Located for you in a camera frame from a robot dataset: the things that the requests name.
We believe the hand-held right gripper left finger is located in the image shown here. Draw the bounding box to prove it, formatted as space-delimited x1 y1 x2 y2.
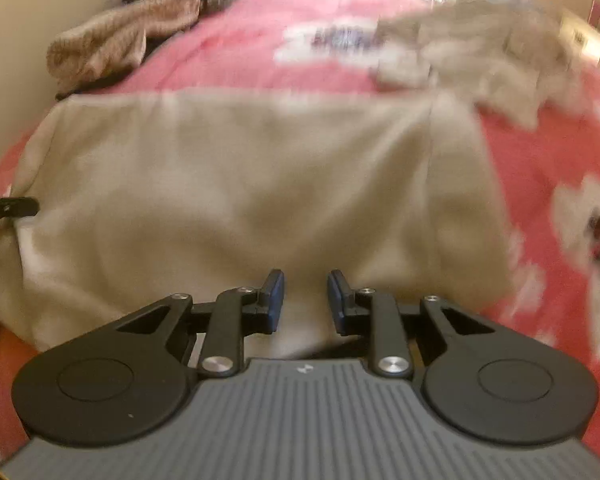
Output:
115 269 286 379

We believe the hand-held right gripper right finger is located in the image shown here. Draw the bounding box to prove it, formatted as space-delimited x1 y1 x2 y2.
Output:
327 269 498 380

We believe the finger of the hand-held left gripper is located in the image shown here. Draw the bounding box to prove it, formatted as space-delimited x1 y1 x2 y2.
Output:
0 196 40 221

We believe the cream zip jacket black trim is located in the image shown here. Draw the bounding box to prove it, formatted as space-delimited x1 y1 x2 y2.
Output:
0 91 513 356

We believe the pink floral blanket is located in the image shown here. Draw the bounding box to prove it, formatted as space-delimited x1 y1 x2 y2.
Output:
0 0 600 466

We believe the crumpled white shirt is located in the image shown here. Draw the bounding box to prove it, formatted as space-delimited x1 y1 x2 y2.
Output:
375 0 588 128

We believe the cream nightstand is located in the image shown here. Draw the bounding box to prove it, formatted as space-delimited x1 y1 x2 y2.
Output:
560 7 600 66

